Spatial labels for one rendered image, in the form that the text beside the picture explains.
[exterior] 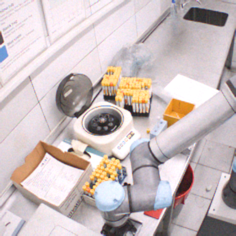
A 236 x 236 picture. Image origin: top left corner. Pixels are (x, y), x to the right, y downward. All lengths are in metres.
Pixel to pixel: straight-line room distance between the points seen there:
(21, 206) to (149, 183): 0.72
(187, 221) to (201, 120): 1.45
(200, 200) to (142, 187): 1.49
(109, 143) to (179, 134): 0.56
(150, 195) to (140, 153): 0.13
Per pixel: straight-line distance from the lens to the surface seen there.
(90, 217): 1.13
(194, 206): 2.11
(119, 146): 1.24
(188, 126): 0.68
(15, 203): 1.28
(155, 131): 1.23
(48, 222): 0.82
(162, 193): 0.67
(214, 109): 0.66
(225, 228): 1.24
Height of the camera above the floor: 1.88
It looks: 44 degrees down
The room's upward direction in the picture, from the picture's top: 9 degrees counter-clockwise
